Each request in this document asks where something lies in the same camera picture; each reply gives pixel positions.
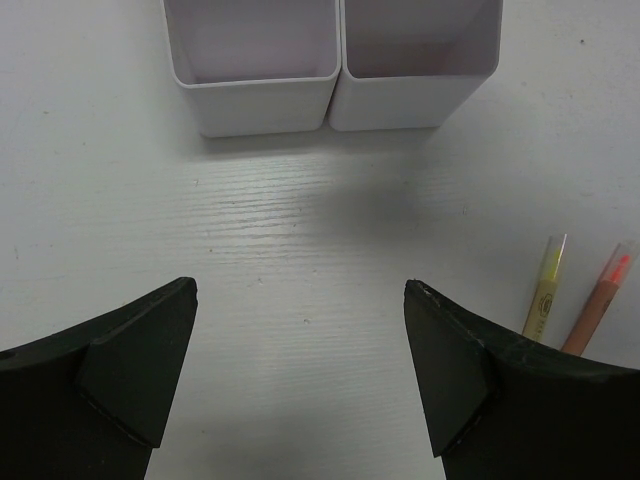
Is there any orange highlighter pen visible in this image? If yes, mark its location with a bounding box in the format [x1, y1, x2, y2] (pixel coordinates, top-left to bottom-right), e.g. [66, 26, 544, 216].
[561, 241, 639, 356]

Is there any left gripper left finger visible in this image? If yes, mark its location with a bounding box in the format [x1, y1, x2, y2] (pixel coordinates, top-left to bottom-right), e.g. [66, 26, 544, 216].
[1, 277, 198, 479]

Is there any yellow highlighter pen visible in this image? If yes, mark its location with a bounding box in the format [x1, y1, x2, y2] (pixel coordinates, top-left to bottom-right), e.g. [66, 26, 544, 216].
[522, 234, 568, 342]

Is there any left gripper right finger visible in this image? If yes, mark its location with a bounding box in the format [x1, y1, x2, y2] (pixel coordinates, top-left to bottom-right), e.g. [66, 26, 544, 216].
[404, 280, 639, 479]

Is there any white compartment organizer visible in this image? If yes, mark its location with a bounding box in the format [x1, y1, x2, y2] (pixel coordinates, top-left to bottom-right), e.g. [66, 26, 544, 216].
[328, 0, 503, 131]
[162, 0, 341, 138]

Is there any right white compartment organizer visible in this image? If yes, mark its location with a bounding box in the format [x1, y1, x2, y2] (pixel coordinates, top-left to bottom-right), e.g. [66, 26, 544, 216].
[328, 0, 503, 131]

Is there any left white compartment organizer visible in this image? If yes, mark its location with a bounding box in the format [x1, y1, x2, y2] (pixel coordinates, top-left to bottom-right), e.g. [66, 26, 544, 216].
[162, 0, 341, 138]

